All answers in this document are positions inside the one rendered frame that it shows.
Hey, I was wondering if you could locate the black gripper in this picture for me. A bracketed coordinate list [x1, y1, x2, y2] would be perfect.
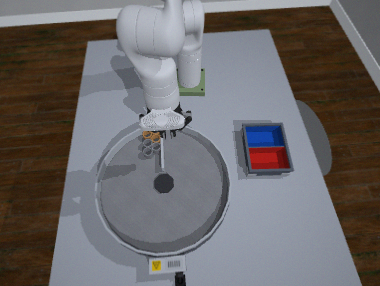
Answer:
[139, 102, 192, 140]

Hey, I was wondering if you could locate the grey metal bushing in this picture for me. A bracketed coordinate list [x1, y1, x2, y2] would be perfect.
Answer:
[143, 139, 153, 148]
[143, 147, 154, 159]
[151, 142, 161, 154]

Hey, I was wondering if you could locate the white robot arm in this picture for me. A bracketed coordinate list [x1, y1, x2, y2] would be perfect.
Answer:
[116, 0, 205, 131]

